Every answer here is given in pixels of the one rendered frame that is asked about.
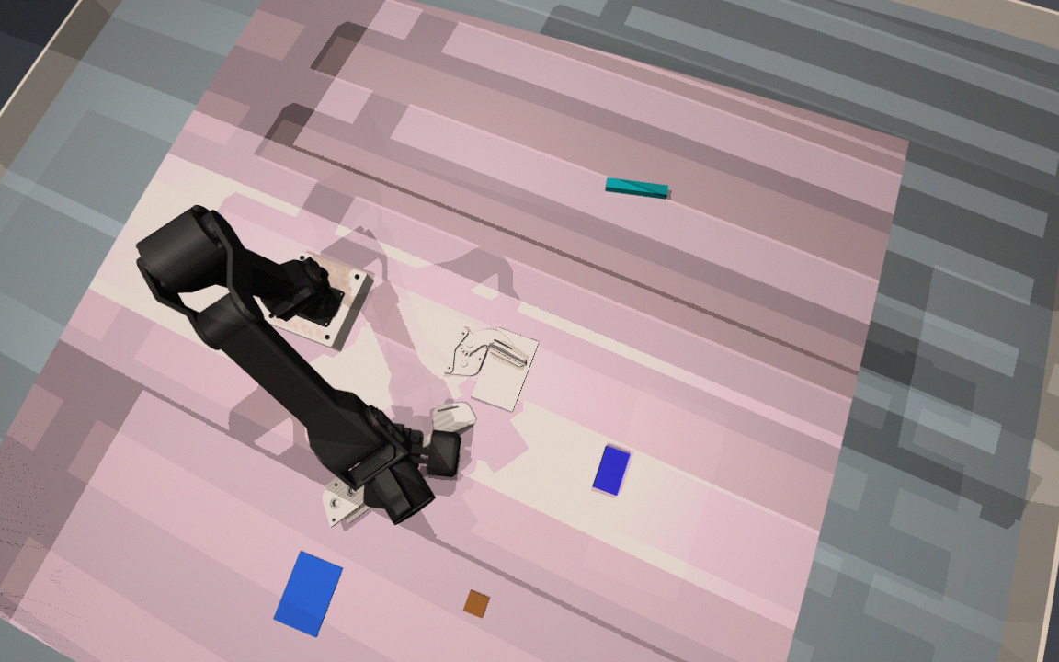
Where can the teal rectangular bar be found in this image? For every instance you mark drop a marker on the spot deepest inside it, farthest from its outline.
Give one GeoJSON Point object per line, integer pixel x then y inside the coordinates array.
{"type": "Point", "coordinates": [636, 188]}

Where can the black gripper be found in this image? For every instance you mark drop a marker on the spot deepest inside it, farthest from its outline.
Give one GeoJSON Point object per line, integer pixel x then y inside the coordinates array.
{"type": "Point", "coordinates": [443, 451]}

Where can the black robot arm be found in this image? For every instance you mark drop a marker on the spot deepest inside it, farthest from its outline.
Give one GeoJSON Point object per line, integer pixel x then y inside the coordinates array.
{"type": "Point", "coordinates": [199, 249]}

